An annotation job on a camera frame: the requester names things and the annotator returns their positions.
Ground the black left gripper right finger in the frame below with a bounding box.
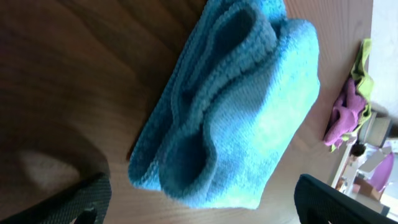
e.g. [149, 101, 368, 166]
[294, 174, 397, 224]

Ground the crumpled purple cloth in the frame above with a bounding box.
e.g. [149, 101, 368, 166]
[323, 78, 366, 147]

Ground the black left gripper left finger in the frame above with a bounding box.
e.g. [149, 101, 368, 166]
[1, 172, 112, 224]

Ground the crumpled green cloth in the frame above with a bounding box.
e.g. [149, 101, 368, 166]
[329, 39, 374, 152]

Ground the blue microfiber cloth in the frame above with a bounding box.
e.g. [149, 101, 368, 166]
[128, 1, 320, 209]

